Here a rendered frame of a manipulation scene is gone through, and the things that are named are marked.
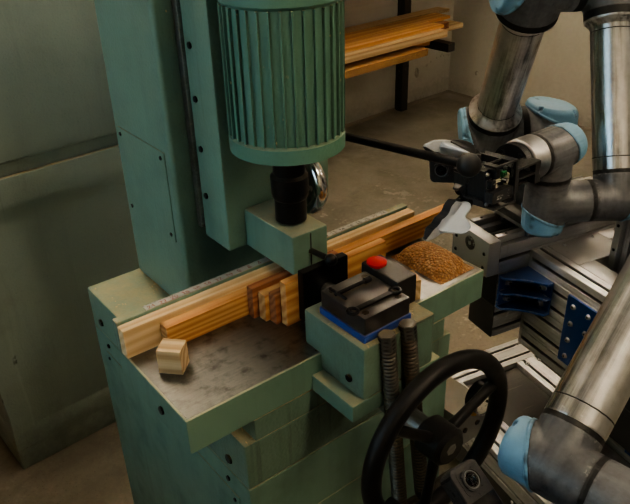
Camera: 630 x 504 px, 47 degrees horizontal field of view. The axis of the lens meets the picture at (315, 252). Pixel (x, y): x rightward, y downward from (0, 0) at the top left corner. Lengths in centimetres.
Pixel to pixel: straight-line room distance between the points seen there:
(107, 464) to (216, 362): 123
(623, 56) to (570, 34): 332
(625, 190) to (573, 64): 339
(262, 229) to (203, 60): 28
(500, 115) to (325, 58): 66
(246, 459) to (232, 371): 14
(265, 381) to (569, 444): 42
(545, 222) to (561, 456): 55
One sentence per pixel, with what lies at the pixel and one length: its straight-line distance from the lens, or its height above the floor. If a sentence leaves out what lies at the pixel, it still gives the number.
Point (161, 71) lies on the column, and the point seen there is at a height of 126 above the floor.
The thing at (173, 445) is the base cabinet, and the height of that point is 61.
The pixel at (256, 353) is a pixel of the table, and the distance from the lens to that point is 109.
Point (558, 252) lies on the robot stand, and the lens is 175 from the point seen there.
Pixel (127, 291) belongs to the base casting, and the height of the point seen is 80.
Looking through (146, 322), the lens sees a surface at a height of 95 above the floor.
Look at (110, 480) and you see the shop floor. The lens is 223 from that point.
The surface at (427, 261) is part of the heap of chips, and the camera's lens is 128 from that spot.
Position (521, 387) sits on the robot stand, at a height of 21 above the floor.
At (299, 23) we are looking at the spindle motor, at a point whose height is 136.
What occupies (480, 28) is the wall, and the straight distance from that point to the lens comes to 505.
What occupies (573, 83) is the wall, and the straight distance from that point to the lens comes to 473.
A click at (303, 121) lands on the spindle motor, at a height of 123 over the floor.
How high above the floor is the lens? 156
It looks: 30 degrees down
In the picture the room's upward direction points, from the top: 2 degrees counter-clockwise
